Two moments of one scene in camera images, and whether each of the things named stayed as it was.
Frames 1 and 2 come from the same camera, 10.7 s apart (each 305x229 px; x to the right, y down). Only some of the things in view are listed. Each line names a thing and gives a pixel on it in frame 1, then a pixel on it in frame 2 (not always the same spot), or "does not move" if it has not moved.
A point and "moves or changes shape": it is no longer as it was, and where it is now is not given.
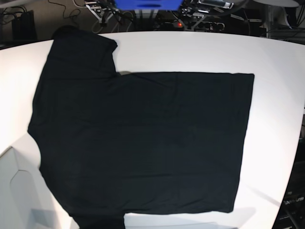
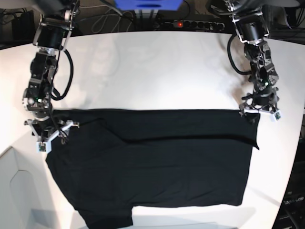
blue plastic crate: [149, 5] does not move
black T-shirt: [111, 143] moves or changes shape
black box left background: [24, 26] does not move
